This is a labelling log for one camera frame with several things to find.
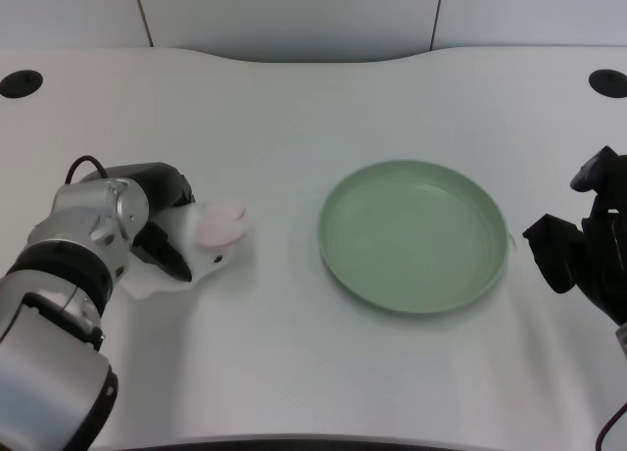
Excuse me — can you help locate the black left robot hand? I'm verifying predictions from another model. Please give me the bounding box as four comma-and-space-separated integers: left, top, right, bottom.
102, 162, 197, 283

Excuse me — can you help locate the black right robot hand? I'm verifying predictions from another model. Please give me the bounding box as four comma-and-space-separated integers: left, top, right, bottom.
521, 145, 627, 327

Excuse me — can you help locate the white plush rabbit doll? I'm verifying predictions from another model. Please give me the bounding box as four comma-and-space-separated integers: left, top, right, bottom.
123, 201, 249, 301

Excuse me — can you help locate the green round plate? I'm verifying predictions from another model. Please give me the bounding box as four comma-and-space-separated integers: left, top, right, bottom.
316, 159, 510, 317

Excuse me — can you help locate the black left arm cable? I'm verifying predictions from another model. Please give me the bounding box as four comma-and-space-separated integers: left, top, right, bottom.
65, 154, 107, 184

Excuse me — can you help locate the dark right arm cable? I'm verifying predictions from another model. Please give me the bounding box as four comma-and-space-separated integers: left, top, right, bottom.
594, 400, 627, 451

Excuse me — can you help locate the black table cable grommet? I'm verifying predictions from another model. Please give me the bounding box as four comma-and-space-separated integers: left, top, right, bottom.
0, 69, 44, 99
587, 68, 627, 99

